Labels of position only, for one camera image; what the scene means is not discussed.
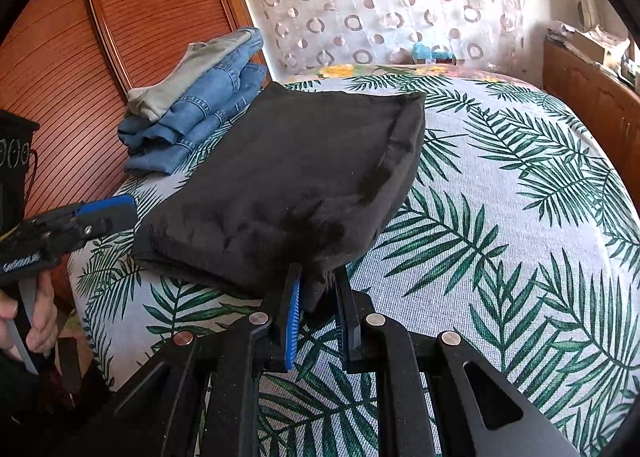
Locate black pants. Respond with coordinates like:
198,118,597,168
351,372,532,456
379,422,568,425
131,83,425,312

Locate person's left hand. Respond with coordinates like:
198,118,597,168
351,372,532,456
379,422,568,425
0,269,61,363

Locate folded blue jeans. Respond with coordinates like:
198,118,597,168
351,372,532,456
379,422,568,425
117,28,267,175

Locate folded grey pants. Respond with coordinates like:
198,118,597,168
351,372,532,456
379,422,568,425
126,27,256,122

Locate wooden sliding wardrobe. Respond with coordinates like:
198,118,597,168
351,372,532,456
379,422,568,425
1,0,250,216

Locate palm leaf bed sheet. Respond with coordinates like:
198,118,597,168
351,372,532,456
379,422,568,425
68,74,639,456

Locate floral blanket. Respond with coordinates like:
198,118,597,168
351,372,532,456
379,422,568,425
283,64,535,88

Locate wooden sideboard cabinet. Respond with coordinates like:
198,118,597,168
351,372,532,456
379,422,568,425
542,40,640,204

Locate blue toy on box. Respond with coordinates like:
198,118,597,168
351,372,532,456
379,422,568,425
411,42,457,65

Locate cardboard box on cabinet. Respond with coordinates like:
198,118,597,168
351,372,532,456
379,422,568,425
572,26,628,68

